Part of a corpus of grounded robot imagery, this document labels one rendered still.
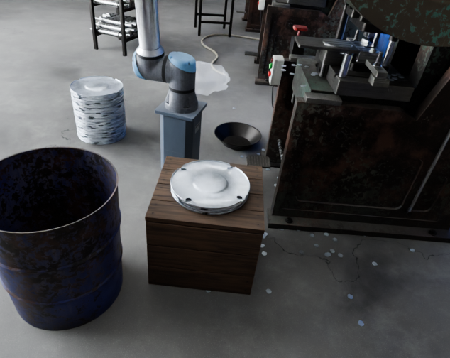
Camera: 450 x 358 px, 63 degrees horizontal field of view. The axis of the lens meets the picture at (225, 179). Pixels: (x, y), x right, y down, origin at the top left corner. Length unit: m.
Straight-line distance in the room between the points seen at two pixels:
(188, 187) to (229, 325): 0.51
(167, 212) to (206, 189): 0.16
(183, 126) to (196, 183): 0.41
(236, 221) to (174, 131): 0.62
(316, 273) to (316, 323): 0.24
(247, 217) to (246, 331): 0.41
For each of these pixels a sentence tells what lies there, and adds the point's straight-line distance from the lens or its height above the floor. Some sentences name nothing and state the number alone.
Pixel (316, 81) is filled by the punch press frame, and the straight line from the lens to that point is 1.64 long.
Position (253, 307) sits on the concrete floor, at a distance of 1.46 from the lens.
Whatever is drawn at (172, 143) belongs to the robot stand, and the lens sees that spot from 1.73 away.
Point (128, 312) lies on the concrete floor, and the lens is 1.43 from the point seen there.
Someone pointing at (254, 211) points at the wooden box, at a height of 0.35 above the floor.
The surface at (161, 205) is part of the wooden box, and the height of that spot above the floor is 0.35.
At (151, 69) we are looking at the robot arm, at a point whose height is 0.62.
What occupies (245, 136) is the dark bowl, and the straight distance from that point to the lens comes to 2.42.
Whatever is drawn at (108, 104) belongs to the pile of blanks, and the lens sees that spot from 2.19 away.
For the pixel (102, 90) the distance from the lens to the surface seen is 2.23.
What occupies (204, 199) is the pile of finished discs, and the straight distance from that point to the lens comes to 1.27.
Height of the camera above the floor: 1.19
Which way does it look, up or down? 36 degrees down
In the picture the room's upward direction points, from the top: 7 degrees clockwise
